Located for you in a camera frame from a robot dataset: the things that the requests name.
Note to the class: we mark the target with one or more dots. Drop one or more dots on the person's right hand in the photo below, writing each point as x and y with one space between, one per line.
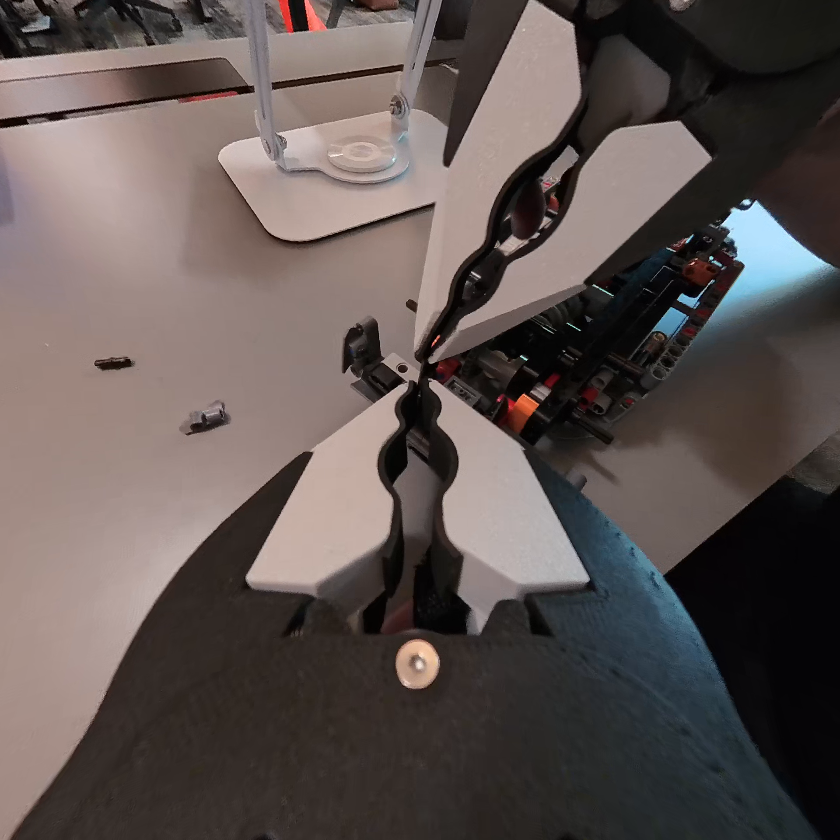
529 210

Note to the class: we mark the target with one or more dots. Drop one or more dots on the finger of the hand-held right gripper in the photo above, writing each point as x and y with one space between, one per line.
623 197
499 118

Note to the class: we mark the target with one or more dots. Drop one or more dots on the orange traffic cone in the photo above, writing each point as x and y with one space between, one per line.
298 14

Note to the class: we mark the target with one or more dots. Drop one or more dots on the white book stand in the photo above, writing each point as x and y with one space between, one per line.
295 197

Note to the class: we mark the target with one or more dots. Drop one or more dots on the lego car model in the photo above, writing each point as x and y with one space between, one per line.
590 341

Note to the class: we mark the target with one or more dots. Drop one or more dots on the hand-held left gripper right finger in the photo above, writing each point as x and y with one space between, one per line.
512 525

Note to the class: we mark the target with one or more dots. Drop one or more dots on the person's right forearm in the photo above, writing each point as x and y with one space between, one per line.
807 210

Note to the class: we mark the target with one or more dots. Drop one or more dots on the black lego pin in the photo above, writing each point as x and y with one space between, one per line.
115 362

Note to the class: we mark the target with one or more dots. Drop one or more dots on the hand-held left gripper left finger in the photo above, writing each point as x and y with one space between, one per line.
328 525

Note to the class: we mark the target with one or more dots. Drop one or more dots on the grey curved lego piece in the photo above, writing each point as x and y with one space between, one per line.
207 417

